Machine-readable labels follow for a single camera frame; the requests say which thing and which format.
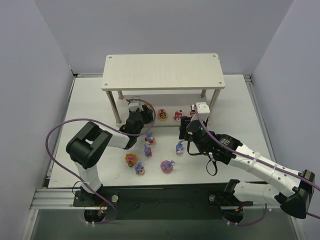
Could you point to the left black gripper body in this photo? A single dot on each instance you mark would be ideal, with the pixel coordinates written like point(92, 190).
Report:
point(146, 114)

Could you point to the pink bear clover toy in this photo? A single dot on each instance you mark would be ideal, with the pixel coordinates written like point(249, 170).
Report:
point(162, 115)

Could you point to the purple bunny blue ears toy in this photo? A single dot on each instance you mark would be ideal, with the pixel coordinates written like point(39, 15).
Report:
point(179, 148)

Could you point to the red white bear toy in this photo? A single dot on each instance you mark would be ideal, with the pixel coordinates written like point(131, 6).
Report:
point(178, 115)

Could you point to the orange lion toy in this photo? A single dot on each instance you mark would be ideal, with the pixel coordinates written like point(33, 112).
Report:
point(131, 159)

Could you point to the purple bunny pink cake toy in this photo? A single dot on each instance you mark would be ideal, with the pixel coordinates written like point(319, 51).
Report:
point(167, 166)

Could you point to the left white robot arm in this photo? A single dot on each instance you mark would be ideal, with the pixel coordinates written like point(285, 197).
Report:
point(87, 146)

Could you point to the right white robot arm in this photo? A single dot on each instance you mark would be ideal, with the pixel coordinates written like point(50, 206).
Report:
point(292, 190)

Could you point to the wooden two-tier shelf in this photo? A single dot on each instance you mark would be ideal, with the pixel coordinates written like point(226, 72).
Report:
point(150, 72)

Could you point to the purple bunny on red base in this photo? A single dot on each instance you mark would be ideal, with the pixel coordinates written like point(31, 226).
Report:
point(149, 139)

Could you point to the purple bunny toy standing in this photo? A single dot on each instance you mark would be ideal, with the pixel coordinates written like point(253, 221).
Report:
point(147, 151)

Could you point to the purple bunny with ball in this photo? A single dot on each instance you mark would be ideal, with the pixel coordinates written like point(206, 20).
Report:
point(139, 168)

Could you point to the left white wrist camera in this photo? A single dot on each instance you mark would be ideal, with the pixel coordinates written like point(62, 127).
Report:
point(134, 103)

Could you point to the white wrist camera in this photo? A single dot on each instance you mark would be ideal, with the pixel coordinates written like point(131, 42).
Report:
point(134, 103)
point(200, 109)

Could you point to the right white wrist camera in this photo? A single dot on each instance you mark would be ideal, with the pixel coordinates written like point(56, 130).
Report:
point(200, 109)

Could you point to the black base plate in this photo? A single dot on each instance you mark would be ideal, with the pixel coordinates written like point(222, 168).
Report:
point(198, 212)

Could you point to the aluminium frame rail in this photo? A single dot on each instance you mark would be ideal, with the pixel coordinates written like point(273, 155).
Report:
point(50, 197)

